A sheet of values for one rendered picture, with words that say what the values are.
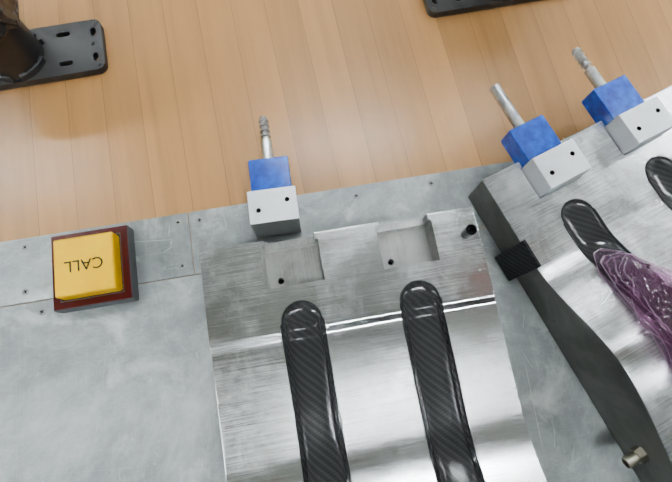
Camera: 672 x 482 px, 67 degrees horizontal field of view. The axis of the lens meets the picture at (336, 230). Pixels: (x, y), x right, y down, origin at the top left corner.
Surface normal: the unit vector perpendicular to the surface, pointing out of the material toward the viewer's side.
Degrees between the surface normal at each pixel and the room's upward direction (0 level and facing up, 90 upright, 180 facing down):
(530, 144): 0
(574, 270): 19
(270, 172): 0
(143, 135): 0
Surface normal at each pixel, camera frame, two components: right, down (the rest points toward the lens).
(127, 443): 0.04, -0.25
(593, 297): -0.19, -0.64
